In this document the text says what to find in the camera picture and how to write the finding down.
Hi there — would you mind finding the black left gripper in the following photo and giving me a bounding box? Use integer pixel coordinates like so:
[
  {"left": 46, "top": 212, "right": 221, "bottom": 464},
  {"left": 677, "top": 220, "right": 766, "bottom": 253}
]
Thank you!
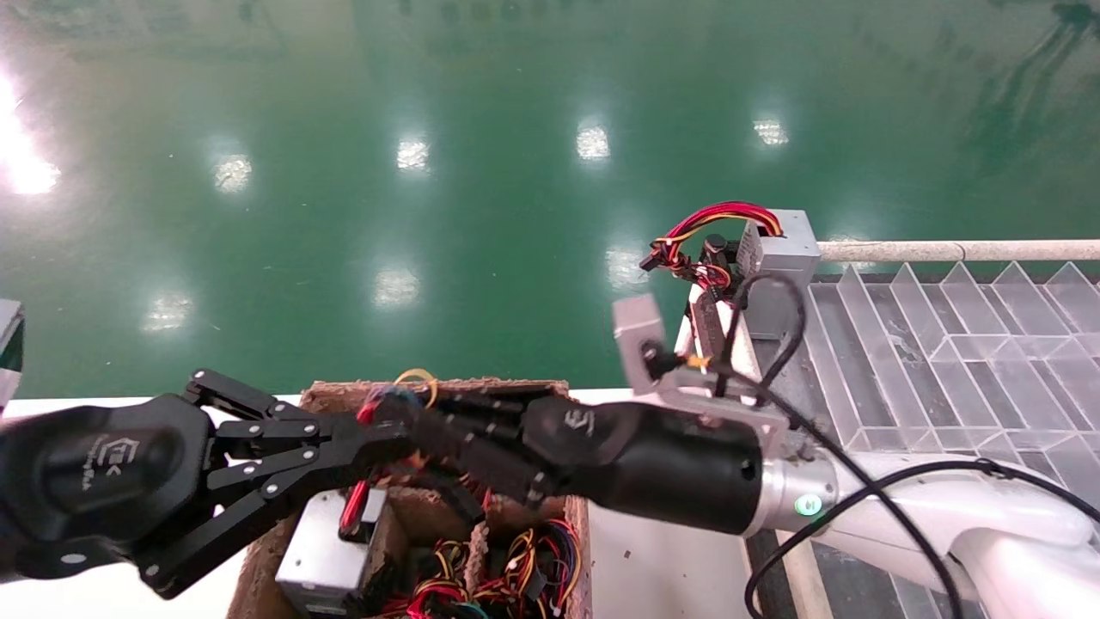
[{"left": 0, "top": 370, "right": 413, "bottom": 600}]

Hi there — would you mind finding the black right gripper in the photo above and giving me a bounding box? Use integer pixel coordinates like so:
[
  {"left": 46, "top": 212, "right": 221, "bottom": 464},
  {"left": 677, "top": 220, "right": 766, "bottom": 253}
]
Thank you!
[{"left": 370, "top": 387, "right": 766, "bottom": 536}]

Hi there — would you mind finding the grey power supply with cables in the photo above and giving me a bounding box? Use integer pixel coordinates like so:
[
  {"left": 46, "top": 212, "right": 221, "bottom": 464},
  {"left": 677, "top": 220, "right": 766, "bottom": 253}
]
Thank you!
[
  {"left": 640, "top": 202, "right": 822, "bottom": 340},
  {"left": 275, "top": 368, "right": 439, "bottom": 616}
]

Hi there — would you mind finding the brown cardboard divider box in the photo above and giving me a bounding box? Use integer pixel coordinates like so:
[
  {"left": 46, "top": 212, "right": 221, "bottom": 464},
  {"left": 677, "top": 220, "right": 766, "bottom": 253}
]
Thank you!
[{"left": 225, "top": 378, "right": 591, "bottom": 619}]

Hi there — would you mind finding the black conveyor edge strip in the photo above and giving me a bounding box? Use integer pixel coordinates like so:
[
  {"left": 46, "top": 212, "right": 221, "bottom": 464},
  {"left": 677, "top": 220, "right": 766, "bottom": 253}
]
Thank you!
[{"left": 692, "top": 292, "right": 796, "bottom": 619}]

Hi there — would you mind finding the red yellow cable bundle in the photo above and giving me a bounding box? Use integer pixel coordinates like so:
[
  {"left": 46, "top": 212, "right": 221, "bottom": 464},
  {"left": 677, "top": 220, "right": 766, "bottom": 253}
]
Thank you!
[
  {"left": 430, "top": 477, "right": 501, "bottom": 527},
  {"left": 387, "top": 537, "right": 470, "bottom": 619}
]

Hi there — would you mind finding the multicolour cable bundle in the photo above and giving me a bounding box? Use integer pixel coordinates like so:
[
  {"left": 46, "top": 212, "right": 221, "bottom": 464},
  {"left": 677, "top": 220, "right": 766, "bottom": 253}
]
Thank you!
[{"left": 468, "top": 518, "right": 584, "bottom": 619}]

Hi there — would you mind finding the slanted white rail pipe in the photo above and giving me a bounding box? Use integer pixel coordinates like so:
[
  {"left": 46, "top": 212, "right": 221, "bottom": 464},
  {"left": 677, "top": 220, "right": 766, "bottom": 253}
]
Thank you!
[{"left": 687, "top": 288, "right": 830, "bottom": 619}]

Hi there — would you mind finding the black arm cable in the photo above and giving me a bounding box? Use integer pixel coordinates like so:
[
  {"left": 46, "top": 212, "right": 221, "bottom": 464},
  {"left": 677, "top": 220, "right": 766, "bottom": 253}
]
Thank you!
[{"left": 713, "top": 273, "right": 1100, "bottom": 619}]

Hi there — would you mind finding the long white rail pipe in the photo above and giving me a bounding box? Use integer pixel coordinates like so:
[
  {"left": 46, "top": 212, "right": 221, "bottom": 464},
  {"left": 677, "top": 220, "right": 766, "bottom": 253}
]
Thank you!
[{"left": 816, "top": 240, "right": 1100, "bottom": 262}]

